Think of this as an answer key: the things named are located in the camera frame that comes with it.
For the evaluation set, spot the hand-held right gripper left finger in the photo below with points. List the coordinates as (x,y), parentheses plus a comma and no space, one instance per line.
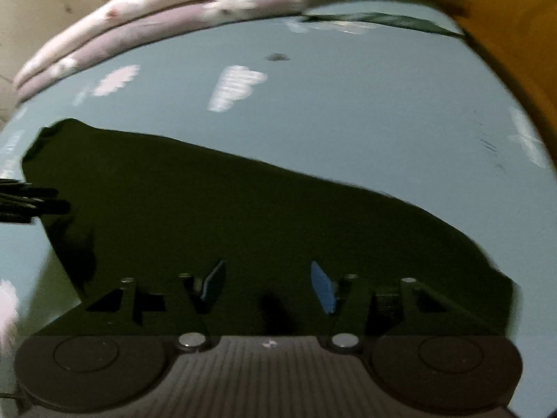
(215,285)

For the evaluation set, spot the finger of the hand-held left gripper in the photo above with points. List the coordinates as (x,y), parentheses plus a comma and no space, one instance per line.
(30,192)
(39,208)

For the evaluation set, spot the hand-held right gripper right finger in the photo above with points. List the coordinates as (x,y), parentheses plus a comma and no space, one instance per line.
(322,289)

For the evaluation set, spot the blue floral bed sheet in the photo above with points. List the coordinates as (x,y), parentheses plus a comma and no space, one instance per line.
(370,117)

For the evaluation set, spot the purple floral quilt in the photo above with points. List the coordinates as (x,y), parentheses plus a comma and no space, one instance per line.
(152,26)

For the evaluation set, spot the pink floral quilt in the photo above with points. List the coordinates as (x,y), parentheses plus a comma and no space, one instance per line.
(143,0)

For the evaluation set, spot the teal pillow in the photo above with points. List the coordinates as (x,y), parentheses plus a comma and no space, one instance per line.
(383,21)

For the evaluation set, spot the wooden headboard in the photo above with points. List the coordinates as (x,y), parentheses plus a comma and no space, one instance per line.
(513,30)

